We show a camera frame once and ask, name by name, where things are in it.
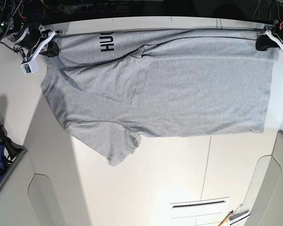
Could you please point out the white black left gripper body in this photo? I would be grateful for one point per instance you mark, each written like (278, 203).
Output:
(274, 36)

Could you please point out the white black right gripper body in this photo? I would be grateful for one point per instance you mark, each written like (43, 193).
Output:
(31, 40)

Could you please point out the grey T-shirt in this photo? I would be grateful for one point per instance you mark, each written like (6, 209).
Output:
(109, 90)

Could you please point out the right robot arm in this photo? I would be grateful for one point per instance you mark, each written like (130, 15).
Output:
(16, 13)

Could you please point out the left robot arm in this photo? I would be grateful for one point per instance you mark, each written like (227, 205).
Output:
(274, 13)

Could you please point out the blue black equipment pile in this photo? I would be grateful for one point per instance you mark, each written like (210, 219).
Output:
(9, 151)

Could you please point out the white silver flat device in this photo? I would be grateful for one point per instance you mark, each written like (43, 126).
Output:
(239, 216)

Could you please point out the wooden stick tool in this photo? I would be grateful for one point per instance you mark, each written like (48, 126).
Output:
(226, 218)

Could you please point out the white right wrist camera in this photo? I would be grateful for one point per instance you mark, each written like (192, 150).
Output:
(30, 67)

